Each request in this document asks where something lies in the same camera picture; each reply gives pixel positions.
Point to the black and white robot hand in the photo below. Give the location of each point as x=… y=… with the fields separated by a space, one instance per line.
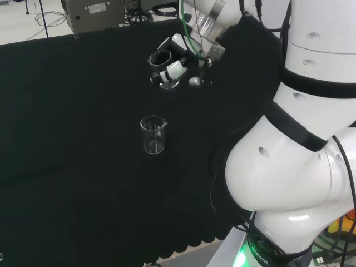
x=201 y=71

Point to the grey metal box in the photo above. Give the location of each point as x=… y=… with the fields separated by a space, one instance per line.
x=94 y=15

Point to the black cloth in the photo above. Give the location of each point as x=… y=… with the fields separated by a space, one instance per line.
x=83 y=139

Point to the black tripod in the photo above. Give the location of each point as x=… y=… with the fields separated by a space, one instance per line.
x=44 y=19

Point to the yellow stop button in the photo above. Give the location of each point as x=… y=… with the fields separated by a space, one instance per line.
x=338 y=226

